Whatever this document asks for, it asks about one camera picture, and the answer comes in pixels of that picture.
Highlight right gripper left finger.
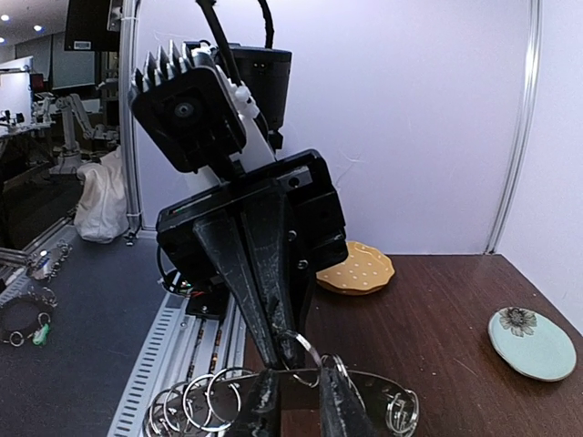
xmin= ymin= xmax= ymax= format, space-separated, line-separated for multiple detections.
xmin=227 ymin=369 xmax=281 ymax=437

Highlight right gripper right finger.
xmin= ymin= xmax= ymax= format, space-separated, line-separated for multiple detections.
xmin=319 ymin=367 xmax=373 ymax=437

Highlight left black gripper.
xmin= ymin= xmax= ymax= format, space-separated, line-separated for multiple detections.
xmin=156 ymin=149 xmax=347 ymax=369

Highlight silver chain of keyrings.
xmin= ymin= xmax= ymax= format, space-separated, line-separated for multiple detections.
xmin=143 ymin=330 xmax=420 ymax=437

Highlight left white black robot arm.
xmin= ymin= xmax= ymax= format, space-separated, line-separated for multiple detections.
xmin=132 ymin=44 xmax=348 ymax=369

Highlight left green led board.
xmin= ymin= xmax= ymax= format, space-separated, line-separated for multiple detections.
xmin=159 ymin=269 xmax=215 ymax=298

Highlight yellow dotted plate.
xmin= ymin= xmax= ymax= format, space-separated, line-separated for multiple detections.
xmin=316 ymin=241 xmax=395 ymax=296

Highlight white cloth bag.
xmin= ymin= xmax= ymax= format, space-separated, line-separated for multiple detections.
xmin=74 ymin=147 xmax=128 ymax=244

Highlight teal flower plate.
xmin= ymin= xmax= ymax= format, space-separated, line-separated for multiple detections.
xmin=487 ymin=307 xmax=578 ymax=382

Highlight spare keyrings on floor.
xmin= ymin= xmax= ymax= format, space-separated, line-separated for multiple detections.
xmin=1 ymin=239 xmax=72 ymax=348

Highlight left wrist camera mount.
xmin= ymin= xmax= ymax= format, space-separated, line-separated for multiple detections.
xmin=128 ymin=41 xmax=292 ymax=191

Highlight left black braided cable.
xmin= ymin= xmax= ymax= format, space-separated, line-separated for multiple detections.
xmin=195 ymin=0 xmax=275 ymax=87

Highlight left aluminium frame post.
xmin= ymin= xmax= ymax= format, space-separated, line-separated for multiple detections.
xmin=484 ymin=0 xmax=544 ymax=255

